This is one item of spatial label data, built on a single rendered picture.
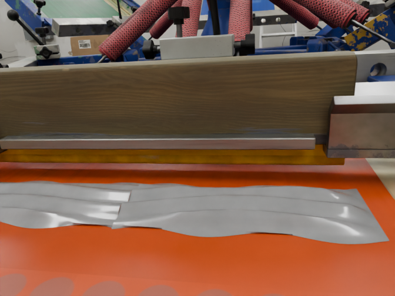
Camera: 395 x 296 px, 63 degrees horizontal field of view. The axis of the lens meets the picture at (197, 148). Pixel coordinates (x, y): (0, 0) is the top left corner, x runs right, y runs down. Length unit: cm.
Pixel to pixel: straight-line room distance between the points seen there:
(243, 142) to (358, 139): 9
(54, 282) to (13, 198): 12
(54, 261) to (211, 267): 10
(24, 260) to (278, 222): 16
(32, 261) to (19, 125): 17
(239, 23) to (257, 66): 50
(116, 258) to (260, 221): 10
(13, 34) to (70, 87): 528
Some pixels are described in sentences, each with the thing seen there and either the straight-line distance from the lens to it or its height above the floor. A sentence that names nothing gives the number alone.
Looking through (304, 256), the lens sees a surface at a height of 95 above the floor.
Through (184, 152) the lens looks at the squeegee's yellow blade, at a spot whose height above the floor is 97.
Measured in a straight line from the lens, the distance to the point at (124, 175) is 32.
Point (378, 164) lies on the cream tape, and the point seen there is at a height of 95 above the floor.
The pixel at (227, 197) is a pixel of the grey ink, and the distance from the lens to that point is 25.
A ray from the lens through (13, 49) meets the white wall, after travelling 563.
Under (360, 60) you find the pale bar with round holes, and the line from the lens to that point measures 53.
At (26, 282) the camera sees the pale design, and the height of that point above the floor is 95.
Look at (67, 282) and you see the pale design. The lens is 21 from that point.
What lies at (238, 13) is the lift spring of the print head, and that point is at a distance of 81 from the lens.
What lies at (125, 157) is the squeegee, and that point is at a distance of 33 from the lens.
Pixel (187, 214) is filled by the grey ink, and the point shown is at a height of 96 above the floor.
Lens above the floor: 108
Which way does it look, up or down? 19 degrees down
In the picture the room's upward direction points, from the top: 4 degrees counter-clockwise
